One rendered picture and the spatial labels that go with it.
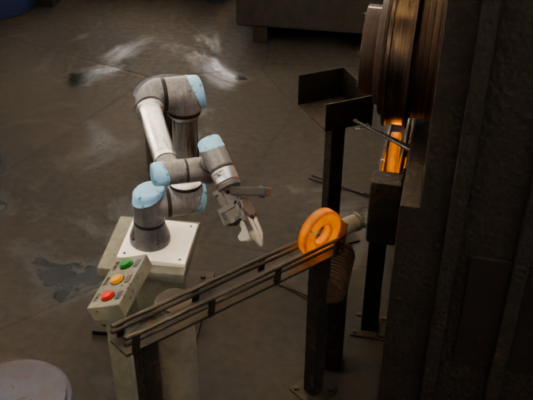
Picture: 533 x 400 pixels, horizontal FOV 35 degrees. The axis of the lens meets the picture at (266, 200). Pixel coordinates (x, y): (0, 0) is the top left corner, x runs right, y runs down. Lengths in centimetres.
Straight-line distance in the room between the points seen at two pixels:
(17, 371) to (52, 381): 12
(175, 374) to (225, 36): 315
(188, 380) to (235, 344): 46
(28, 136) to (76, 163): 38
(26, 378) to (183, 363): 49
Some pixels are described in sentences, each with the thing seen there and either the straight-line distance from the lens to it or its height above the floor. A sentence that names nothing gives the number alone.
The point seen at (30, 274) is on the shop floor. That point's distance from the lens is 363.
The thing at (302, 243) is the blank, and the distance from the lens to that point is 251.
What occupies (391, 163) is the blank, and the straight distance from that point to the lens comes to 282.
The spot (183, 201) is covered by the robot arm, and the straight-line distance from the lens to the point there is 305.
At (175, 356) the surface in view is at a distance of 270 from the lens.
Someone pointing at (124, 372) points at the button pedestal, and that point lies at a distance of 278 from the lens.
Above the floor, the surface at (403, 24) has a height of 128.
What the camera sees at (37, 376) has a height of 43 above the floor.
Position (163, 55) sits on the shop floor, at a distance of 528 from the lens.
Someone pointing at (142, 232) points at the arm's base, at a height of 40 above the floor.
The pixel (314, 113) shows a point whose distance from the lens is 340.
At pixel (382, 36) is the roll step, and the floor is 122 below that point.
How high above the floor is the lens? 226
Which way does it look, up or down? 35 degrees down
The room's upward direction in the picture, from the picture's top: straight up
